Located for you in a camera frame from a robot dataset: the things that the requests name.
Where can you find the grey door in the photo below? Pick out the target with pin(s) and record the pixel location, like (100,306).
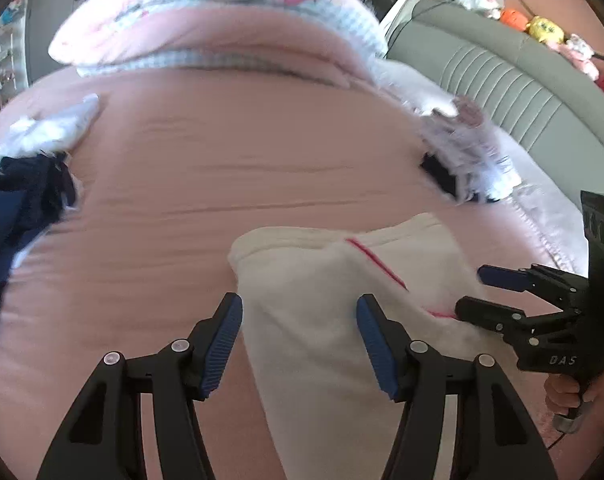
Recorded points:
(56,5)

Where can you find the yellow plush toy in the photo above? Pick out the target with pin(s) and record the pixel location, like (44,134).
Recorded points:
(547,30)

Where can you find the pink plush toy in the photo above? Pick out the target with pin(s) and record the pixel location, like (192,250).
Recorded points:
(582,62)

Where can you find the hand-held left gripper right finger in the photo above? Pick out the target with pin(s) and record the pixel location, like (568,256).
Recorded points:
(377,350)

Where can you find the pale pink pillow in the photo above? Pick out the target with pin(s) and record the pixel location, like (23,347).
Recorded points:
(542,200)

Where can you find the orange plush toy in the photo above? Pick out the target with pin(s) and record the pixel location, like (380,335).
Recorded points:
(513,16)

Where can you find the pink checked duvet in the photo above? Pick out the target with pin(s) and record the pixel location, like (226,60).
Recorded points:
(206,25)

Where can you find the grey-green upholstered headboard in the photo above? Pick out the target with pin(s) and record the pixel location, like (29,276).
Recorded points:
(507,85)

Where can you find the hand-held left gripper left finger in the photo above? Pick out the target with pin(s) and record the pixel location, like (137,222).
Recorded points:
(221,345)

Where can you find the folded white striped clothes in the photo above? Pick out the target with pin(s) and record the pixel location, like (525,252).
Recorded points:
(457,145)

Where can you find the person's right forearm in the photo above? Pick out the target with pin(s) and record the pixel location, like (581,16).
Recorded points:
(599,405)

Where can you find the person's right hand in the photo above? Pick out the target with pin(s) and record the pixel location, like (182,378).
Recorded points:
(562,392)

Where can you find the navy blue garment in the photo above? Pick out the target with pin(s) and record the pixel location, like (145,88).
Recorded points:
(16,220)

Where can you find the white printed folded garment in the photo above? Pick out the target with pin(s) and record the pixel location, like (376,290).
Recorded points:
(497,175)

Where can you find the red shirt with cream lining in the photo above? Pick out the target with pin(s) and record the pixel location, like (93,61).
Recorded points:
(342,320)

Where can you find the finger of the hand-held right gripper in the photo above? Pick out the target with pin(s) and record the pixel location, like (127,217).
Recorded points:
(507,277)
(492,315)

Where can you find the white quilted blanket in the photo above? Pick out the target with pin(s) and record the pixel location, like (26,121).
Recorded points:
(412,85)

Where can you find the white cat plush toy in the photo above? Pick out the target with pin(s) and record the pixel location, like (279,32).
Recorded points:
(579,45)

